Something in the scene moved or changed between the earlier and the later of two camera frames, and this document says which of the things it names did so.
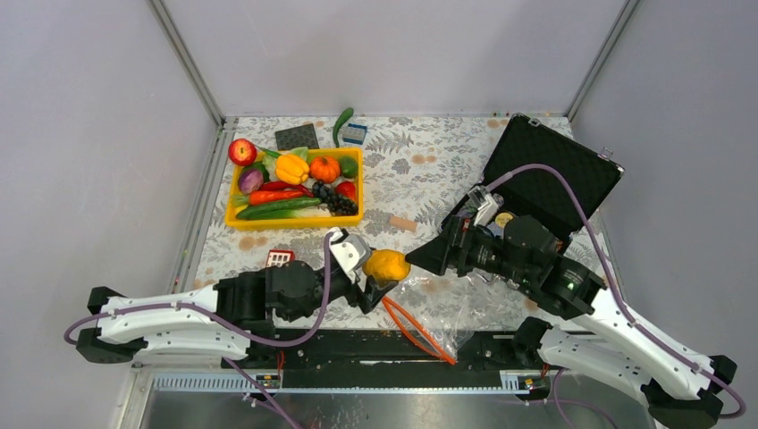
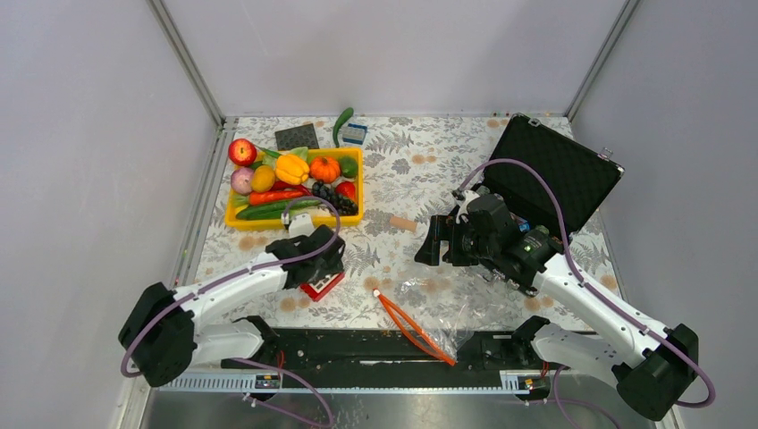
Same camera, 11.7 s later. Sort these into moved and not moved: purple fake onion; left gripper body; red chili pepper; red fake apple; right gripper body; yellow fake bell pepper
Moved: left gripper body; purple fake onion
Not moved: yellow fake bell pepper; red chili pepper; red fake apple; right gripper body
